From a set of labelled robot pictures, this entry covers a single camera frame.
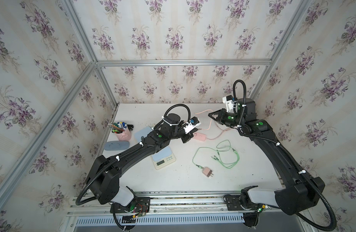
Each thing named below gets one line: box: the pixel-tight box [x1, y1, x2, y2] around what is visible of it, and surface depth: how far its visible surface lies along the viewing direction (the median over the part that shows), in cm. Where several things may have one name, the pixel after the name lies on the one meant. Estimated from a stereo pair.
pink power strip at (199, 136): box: [192, 132, 207, 142], surface depth 100 cm
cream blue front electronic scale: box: [150, 145, 177, 171], surface depth 88 cm
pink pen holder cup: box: [114, 125, 132, 142], surface depth 92 cm
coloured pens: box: [107, 121, 128, 134], surface depth 94 cm
